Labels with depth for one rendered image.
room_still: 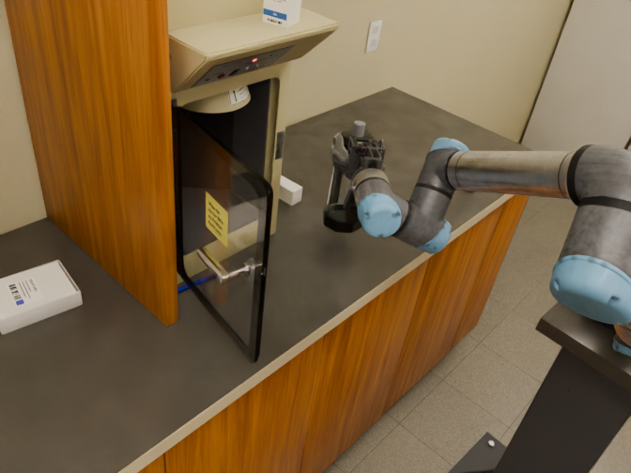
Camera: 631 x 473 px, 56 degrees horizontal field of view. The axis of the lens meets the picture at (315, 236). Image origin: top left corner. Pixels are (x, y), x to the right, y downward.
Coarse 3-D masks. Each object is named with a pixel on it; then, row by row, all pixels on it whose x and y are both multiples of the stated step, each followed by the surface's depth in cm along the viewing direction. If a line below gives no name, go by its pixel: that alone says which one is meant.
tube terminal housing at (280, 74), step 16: (176, 0) 95; (192, 0) 98; (208, 0) 100; (224, 0) 103; (240, 0) 105; (256, 0) 108; (176, 16) 97; (192, 16) 99; (208, 16) 102; (224, 16) 104; (240, 16) 107; (288, 64) 123; (224, 80) 112; (240, 80) 115; (256, 80) 118; (272, 80) 126; (288, 80) 126; (176, 96) 105; (192, 96) 108; (208, 96) 111; (272, 96) 128; (272, 112) 131; (272, 128) 134; (272, 144) 137; (272, 160) 140; (272, 176) 138; (272, 208) 145; (272, 224) 148
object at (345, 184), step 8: (336, 136) 137; (336, 176) 139; (344, 176) 137; (336, 184) 139; (344, 184) 138; (328, 192) 144; (336, 192) 140; (344, 192) 139; (328, 200) 144; (336, 200) 141; (344, 200) 140; (328, 208) 144; (336, 208) 142; (336, 216) 143; (344, 216) 143; (352, 216) 143
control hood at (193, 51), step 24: (216, 24) 102; (240, 24) 103; (264, 24) 105; (312, 24) 108; (336, 24) 110; (192, 48) 93; (216, 48) 93; (240, 48) 95; (264, 48) 100; (312, 48) 117; (192, 72) 95
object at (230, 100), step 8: (240, 88) 120; (216, 96) 117; (224, 96) 118; (232, 96) 119; (240, 96) 120; (248, 96) 124; (184, 104) 117; (192, 104) 117; (200, 104) 117; (208, 104) 117; (216, 104) 117; (224, 104) 118; (232, 104) 119; (240, 104) 121; (200, 112) 117; (208, 112) 117; (216, 112) 118; (224, 112) 118
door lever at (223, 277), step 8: (200, 248) 101; (200, 256) 100; (208, 256) 99; (208, 264) 98; (216, 264) 98; (216, 272) 97; (224, 272) 97; (232, 272) 97; (240, 272) 98; (248, 272) 98; (224, 280) 96
